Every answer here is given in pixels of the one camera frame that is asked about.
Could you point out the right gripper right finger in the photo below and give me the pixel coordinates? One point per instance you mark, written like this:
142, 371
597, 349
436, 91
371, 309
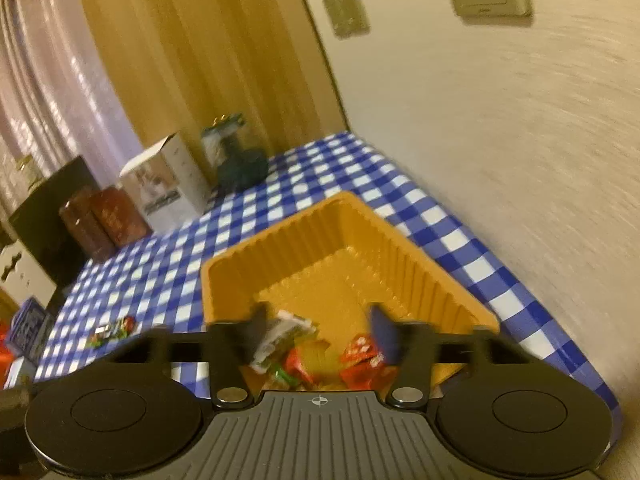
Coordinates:
411, 347

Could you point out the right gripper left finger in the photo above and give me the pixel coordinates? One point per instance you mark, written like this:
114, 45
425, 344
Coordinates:
230, 345

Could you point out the red snack pack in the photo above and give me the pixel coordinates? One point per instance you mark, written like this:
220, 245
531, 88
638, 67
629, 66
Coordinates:
364, 366
294, 366

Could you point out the small green candy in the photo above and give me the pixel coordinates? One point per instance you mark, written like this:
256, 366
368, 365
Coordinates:
279, 379

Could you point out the clear sesame bar packet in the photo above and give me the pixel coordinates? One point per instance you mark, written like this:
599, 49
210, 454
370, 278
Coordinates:
283, 332

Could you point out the small red candy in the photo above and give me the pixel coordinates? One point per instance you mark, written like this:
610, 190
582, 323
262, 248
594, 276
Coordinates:
128, 323

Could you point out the green black sausage snack pack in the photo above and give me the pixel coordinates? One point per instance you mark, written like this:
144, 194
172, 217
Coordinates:
103, 334

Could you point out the dark red snack packet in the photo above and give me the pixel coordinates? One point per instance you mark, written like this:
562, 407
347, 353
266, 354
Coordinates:
361, 348

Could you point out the yellow green snack packet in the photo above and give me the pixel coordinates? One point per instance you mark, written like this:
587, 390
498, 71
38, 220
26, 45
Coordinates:
318, 364

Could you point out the light blue carton box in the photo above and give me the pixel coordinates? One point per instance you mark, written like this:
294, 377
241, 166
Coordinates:
21, 373

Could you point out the red gift bag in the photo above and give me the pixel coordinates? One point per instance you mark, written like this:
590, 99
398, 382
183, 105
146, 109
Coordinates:
6, 355

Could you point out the blue milk carton box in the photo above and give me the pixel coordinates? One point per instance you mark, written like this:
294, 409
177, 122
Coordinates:
29, 331

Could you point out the orange plastic tray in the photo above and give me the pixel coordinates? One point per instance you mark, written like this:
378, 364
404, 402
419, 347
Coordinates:
330, 263

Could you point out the white chair back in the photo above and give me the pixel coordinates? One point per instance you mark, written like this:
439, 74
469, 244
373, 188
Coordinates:
22, 277

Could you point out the red chinese gift tin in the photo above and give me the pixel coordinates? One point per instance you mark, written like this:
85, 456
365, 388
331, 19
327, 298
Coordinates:
118, 216

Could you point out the white product box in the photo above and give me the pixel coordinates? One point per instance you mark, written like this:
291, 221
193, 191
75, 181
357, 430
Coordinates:
166, 184

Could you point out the glass jar with green base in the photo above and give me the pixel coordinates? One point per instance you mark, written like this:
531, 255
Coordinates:
236, 167

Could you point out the black appliance cabinet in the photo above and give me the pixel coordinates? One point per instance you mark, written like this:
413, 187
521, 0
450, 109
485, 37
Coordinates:
39, 227

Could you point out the brown metal canister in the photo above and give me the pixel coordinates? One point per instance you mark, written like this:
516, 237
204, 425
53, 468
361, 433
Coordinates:
85, 228

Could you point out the small decorated jar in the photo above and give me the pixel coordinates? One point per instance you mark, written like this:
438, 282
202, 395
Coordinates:
30, 172

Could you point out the pink sheer curtain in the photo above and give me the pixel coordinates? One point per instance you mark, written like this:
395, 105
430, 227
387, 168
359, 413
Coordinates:
56, 99

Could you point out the double wall socket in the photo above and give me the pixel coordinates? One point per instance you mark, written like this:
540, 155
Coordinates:
347, 18

